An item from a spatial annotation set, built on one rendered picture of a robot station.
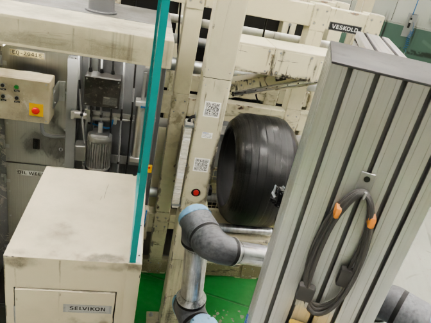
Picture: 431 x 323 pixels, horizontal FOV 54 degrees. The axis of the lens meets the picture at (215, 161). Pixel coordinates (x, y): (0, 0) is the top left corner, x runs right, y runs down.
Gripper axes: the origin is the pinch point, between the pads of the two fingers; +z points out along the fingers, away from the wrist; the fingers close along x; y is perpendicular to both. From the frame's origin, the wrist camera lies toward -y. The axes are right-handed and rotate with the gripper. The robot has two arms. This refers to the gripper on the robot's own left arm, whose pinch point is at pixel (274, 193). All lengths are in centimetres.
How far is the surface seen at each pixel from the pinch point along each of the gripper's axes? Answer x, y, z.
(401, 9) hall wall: -506, 147, 805
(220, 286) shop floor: -8, -114, 83
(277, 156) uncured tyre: 0.6, 15.4, 6.4
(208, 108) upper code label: 34.1, 30.8, 17.6
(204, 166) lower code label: 30.3, 1.0, 21.3
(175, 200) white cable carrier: 42, -21, 25
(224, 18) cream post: 34, 70, 13
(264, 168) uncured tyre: 6.4, 10.2, 3.5
